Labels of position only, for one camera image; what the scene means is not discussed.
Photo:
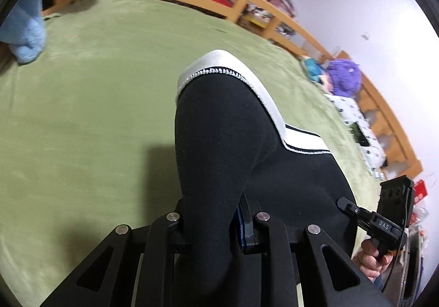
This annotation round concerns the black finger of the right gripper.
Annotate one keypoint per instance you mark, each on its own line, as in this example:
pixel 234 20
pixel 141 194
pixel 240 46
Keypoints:
pixel 347 207

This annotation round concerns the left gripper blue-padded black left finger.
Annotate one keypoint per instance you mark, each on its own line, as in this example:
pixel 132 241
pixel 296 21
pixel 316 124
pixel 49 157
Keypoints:
pixel 130 267

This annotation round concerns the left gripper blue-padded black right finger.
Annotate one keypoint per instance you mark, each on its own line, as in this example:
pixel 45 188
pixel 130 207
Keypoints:
pixel 284 266

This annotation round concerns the black pants with white stripe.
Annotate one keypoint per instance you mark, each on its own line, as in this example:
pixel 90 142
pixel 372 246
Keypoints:
pixel 231 141

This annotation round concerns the person's right hand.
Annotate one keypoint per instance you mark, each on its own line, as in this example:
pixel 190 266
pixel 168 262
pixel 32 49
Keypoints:
pixel 368 261

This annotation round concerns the white dotted pillow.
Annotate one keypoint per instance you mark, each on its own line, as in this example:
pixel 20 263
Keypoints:
pixel 372 152

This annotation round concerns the purple plush toy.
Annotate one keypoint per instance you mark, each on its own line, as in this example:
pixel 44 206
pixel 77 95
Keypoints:
pixel 345 76

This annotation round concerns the green bed blanket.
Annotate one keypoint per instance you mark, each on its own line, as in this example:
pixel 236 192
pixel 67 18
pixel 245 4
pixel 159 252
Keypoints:
pixel 87 138

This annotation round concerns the teal patterned cushion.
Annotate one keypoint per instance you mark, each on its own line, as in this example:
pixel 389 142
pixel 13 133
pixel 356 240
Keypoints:
pixel 314 71

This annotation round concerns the light blue fleece garment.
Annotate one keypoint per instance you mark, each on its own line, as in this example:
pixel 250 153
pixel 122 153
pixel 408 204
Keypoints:
pixel 24 30

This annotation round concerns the wooden bed frame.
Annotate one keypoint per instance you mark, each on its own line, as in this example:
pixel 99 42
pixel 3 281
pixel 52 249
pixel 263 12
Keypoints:
pixel 385 125

